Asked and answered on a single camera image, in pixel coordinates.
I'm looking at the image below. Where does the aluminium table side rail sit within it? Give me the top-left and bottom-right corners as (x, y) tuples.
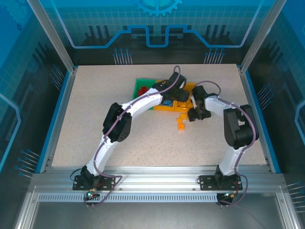
(238, 68), (272, 169)
(45, 68), (78, 169)

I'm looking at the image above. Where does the blue table side trim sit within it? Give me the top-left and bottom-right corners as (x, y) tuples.
(243, 70), (282, 174)
(35, 70), (75, 174)

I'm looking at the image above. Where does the dark printed side wall panel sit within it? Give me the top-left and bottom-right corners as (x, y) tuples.
(250, 0), (305, 229)
(0, 0), (70, 229)

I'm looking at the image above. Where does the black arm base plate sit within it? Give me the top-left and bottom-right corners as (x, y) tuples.
(199, 175), (244, 191)
(72, 175), (118, 191)

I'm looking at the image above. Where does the slotted cable duct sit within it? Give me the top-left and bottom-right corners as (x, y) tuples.
(37, 193), (221, 203)

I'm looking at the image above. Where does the metal lower shelf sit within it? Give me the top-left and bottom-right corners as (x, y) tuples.
(14, 190), (301, 229)

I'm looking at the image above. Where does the blue printed back panel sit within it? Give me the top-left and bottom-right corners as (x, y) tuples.
(40, 0), (265, 66)

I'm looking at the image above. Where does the yellow plastic bin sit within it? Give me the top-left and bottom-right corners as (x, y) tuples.
(175, 82), (197, 113)
(152, 81), (178, 112)

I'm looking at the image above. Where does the green plastic bin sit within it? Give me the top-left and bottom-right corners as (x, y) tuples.
(132, 78), (158, 112)

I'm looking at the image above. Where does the aluminium front rail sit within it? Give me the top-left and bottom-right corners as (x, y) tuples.
(30, 166), (285, 191)

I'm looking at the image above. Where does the aluminium frame post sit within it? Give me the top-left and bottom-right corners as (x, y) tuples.
(239, 0), (281, 73)
(26, 0), (78, 73)

